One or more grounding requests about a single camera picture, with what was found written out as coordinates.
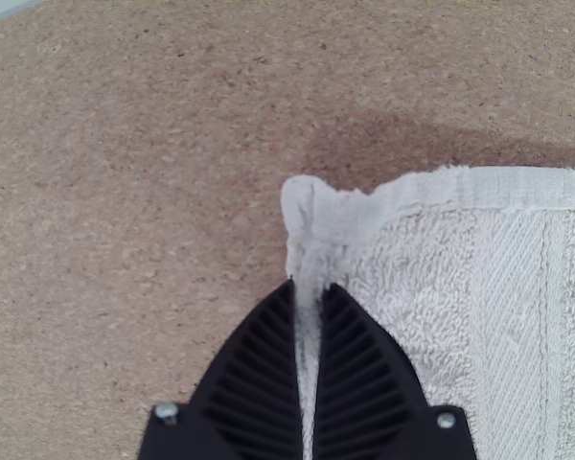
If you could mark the pale towel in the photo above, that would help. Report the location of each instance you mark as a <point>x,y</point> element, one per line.
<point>484,297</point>

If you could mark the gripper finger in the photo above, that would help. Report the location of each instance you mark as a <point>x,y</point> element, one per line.
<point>364,383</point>
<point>249,383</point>

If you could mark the cork mat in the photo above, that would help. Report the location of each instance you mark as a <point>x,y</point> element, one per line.
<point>148,167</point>

